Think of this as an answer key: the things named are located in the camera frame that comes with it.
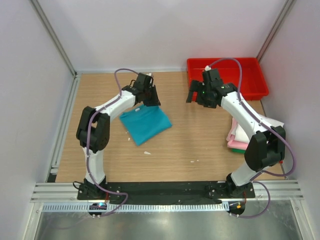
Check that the green folded t shirt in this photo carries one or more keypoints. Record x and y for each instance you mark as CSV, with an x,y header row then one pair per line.
x,y
240,151

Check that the teal t shirt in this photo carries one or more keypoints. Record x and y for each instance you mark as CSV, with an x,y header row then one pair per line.
x,y
145,122

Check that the aluminium frame rail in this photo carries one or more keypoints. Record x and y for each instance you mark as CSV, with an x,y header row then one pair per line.
x,y
66,192

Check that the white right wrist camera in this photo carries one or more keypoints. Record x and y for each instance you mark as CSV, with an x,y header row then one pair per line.
x,y
207,68

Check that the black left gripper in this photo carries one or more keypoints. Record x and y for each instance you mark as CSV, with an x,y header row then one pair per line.
x,y
155,101

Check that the white folded t shirt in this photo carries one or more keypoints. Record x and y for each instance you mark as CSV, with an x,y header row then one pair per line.
x,y
241,136

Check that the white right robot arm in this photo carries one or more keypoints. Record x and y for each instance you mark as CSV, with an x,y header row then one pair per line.
x,y
265,148

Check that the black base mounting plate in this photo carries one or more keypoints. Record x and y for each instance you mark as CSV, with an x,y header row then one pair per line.
x,y
164,193

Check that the white slotted cable duct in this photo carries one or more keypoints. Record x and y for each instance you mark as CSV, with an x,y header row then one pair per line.
x,y
96,207

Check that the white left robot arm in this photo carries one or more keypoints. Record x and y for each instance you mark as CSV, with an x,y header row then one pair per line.
x,y
93,131

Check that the pink folded t shirt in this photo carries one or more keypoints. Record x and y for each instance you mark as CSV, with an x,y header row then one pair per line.
x,y
231,142

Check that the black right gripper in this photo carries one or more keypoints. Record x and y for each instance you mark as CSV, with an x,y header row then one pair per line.
x,y
195,86

